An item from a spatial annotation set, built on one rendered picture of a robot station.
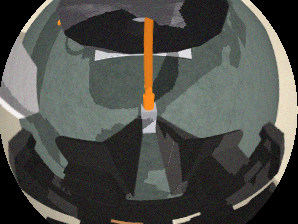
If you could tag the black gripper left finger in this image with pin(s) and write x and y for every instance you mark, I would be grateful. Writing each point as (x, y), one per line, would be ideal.
(120, 157)

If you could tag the orange cable with grey plug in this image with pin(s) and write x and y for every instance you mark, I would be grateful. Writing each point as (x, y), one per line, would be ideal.
(148, 107)

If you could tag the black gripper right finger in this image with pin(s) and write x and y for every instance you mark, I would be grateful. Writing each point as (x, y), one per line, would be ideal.
(182, 157)

